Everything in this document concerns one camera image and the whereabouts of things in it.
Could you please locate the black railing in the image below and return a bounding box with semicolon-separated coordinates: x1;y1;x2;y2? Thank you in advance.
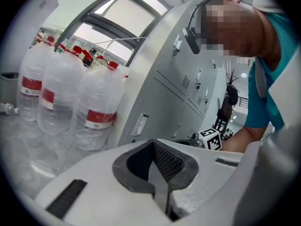
237;96;249;108

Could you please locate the group of wrapped water jugs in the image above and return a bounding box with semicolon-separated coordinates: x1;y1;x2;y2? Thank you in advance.
16;32;130;152

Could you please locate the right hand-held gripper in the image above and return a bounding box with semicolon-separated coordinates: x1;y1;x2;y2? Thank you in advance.
173;127;223;151

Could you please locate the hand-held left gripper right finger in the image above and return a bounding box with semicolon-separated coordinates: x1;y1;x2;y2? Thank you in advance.
153;138;246;222

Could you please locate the person's right forearm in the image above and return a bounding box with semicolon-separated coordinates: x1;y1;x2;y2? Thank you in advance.
222;125;267;153

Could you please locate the dark-framed window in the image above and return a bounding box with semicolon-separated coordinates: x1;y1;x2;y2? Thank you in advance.
53;0;175;64

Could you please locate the person's head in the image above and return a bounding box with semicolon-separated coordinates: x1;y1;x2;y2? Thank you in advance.
199;0;279;59

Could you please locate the black head-mounted camera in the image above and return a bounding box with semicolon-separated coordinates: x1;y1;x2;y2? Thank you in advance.
182;0;224;55

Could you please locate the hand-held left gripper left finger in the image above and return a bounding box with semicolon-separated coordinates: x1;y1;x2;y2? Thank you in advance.
34;139;173;226

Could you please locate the small clear plastic bottle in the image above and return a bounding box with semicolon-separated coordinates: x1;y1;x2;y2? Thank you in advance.
0;102;20;116

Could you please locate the teal shirt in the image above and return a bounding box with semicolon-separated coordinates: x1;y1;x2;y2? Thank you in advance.
244;12;300;131

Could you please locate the grey trash bin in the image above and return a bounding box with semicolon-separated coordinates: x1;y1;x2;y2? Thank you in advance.
0;71;20;105

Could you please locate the grey metal locker cabinet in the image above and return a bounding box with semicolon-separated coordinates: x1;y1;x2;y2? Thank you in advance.
117;0;227;148

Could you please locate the white vest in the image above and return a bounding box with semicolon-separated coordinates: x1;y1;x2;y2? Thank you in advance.
252;0;301;129

